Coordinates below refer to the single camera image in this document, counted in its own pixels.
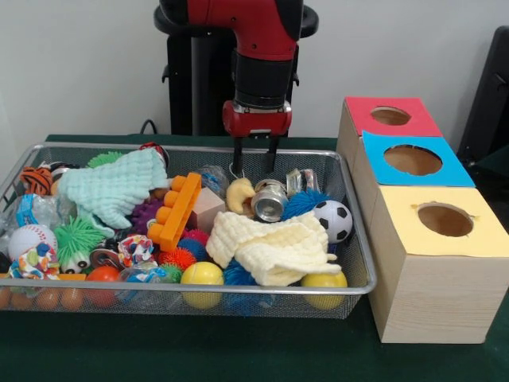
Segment plain wooden block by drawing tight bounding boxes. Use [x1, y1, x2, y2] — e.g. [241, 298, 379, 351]
[190, 187, 227, 234]

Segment white baseball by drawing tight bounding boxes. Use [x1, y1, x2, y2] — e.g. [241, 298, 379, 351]
[7, 224, 59, 262]

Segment mint green waffle cloth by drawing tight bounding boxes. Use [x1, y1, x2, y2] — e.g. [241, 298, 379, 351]
[59, 148, 170, 231]

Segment black upright panel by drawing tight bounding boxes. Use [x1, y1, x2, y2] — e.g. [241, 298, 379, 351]
[456, 25, 509, 162]

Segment silver mesh bin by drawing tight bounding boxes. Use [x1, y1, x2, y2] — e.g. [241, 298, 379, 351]
[0, 142, 378, 322]

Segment dark green table cloth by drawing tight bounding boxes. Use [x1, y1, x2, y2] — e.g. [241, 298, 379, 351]
[473, 145, 509, 170]
[0, 134, 509, 382]

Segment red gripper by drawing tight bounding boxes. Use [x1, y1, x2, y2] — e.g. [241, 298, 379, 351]
[221, 99, 293, 175]

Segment wooden box three holes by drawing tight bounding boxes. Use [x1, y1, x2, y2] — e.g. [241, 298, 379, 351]
[336, 95, 509, 344]

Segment yellow seamed ball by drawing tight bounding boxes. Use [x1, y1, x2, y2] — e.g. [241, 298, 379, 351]
[179, 261, 225, 310]

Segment plain yellow ball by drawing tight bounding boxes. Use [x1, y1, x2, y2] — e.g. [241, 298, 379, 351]
[301, 271, 349, 311]

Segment silver metal can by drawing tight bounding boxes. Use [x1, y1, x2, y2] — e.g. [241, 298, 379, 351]
[250, 178, 288, 223]

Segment cream waffle cloth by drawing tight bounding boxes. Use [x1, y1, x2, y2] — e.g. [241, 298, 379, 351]
[205, 210, 344, 287]

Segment yellow plush duck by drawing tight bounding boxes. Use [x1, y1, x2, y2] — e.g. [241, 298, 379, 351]
[225, 177, 257, 212]

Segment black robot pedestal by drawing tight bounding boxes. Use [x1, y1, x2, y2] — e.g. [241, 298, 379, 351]
[153, 0, 319, 138]

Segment black white soccer ball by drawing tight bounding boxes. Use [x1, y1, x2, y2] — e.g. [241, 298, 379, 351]
[313, 199, 354, 244]

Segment orange toy building block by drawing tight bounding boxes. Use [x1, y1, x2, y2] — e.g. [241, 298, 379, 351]
[146, 172, 203, 252]

